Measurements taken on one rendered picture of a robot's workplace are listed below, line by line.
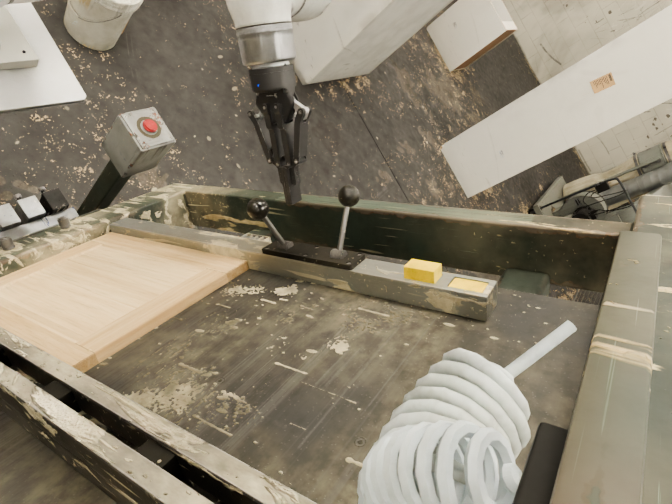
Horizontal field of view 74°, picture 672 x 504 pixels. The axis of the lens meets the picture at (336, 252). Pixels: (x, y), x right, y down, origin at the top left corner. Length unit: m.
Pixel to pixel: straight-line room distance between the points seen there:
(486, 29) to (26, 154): 4.61
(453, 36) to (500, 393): 5.60
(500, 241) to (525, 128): 3.53
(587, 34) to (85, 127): 7.57
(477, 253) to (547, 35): 7.98
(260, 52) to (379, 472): 0.66
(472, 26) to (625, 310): 5.53
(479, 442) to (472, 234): 0.73
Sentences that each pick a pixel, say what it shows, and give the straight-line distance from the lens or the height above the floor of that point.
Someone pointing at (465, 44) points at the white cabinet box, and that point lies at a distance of 5.73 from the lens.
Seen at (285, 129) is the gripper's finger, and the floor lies 1.52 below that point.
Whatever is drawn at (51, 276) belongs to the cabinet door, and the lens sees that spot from 1.11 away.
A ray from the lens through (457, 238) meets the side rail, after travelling 0.90.
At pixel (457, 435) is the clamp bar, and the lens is 0.18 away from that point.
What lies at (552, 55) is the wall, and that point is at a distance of 8.78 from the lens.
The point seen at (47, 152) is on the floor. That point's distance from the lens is 2.39.
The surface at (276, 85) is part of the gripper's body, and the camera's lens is 0.77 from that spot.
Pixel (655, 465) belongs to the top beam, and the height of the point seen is 1.91.
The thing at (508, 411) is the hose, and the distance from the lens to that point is 0.26.
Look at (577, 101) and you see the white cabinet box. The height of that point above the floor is 1.22.
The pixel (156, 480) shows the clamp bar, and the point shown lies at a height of 1.62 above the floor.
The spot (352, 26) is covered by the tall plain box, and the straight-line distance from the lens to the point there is 3.24.
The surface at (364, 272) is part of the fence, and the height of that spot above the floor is 1.55.
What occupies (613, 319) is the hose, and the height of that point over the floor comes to 1.97.
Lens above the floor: 2.03
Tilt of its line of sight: 43 degrees down
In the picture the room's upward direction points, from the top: 63 degrees clockwise
